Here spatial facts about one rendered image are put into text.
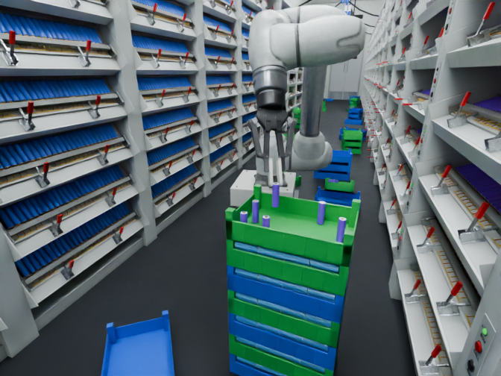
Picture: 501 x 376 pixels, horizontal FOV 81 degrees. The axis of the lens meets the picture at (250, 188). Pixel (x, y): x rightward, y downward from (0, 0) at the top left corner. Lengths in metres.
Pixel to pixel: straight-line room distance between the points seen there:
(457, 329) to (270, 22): 0.83
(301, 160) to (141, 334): 1.04
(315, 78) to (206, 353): 1.16
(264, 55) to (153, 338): 0.98
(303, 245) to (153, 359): 0.67
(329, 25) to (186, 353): 1.05
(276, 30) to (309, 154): 0.82
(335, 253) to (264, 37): 0.54
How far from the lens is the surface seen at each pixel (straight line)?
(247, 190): 1.54
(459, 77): 1.15
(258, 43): 0.82
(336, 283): 0.72
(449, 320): 0.87
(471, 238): 0.78
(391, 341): 1.26
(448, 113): 1.15
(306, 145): 1.50
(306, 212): 0.87
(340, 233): 0.75
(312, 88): 1.42
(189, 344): 1.17
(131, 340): 1.22
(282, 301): 0.80
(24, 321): 1.32
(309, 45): 0.80
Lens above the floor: 0.87
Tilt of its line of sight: 22 degrees down
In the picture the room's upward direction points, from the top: straight up
